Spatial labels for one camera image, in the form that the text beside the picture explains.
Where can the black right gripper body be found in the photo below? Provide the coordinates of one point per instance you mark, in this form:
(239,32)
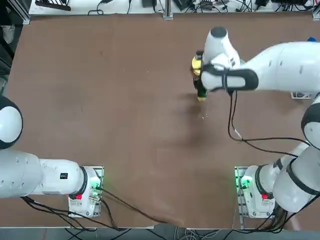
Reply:
(197,82)

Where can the green and yellow sponge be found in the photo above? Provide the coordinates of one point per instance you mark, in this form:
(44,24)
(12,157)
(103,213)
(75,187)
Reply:
(202,95)

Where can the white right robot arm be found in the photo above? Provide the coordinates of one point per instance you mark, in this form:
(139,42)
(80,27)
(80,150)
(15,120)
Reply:
(287,67)

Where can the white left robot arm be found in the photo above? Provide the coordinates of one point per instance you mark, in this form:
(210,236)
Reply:
(25,172)

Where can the small yellow dish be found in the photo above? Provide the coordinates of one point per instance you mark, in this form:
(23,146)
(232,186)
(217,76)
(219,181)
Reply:
(196,65)

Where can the black power strip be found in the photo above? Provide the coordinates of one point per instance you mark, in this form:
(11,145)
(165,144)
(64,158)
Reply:
(207,5)

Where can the long black power adapter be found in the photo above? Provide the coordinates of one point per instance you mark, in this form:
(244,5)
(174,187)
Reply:
(181,3)

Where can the small black power adapter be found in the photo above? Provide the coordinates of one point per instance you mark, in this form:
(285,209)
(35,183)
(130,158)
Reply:
(149,3)
(262,2)

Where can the blue cloth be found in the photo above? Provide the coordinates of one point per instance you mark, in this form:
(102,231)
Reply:
(312,39)

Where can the black stand bar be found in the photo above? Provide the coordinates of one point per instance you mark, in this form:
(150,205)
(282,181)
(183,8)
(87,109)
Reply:
(53,6)

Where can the person's foot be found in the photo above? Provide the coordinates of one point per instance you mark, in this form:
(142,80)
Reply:
(10,33)

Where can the aluminium profile post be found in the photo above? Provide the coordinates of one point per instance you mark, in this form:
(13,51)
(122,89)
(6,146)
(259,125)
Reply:
(316,13)
(23,17)
(168,10)

